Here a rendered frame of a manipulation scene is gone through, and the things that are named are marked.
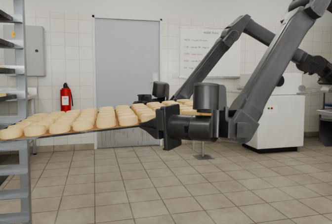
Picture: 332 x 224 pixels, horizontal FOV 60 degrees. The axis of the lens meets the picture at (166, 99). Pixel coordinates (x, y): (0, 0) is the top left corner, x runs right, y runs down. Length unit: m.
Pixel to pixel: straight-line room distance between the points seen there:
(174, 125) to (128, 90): 4.05
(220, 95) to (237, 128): 0.08
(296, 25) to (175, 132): 0.39
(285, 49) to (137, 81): 4.05
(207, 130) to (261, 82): 0.18
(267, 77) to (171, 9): 4.27
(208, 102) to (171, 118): 0.10
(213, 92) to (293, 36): 0.26
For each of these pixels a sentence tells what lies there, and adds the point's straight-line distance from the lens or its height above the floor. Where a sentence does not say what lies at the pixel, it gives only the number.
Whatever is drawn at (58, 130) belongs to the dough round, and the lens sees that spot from 0.74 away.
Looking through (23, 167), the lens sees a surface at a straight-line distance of 1.21.
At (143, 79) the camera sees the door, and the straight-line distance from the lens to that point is 4.70.
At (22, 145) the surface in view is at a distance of 1.19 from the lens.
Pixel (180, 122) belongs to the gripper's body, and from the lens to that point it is 0.64.
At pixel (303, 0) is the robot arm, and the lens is 0.83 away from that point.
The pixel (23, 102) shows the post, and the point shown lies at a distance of 1.17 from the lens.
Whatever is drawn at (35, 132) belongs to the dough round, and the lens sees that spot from 0.76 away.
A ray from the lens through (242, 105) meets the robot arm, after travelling 0.66.
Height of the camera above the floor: 1.11
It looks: 4 degrees down
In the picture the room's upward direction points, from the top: straight up
